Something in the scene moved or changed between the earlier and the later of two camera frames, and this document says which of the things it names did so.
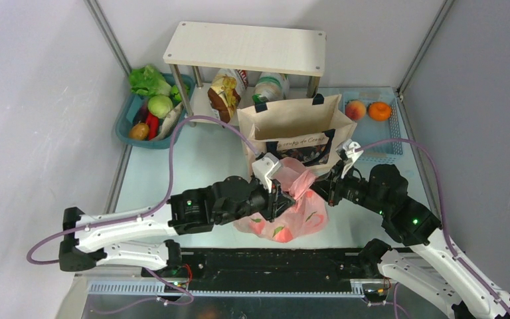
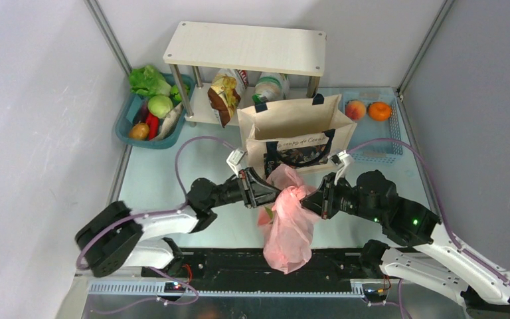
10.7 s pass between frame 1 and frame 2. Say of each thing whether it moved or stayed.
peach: stayed
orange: stayed
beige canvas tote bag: stayed
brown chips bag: stayed
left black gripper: moved
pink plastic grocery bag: moved
